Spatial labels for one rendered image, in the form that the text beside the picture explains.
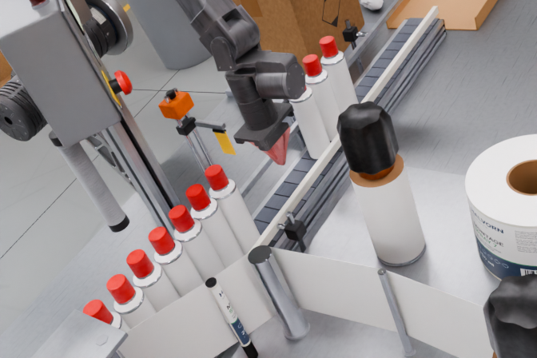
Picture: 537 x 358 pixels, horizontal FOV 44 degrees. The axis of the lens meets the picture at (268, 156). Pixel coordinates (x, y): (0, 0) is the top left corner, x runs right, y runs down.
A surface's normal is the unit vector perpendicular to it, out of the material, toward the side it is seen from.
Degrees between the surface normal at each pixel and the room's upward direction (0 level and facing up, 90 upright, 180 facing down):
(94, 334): 0
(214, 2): 57
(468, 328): 90
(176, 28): 94
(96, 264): 0
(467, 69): 0
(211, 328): 90
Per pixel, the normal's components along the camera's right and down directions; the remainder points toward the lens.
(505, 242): -0.65, 0.62
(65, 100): 0.34, 0.48
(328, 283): -0.48, 0.66
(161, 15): 0.00, 0.66
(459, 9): -0.32, -0.75
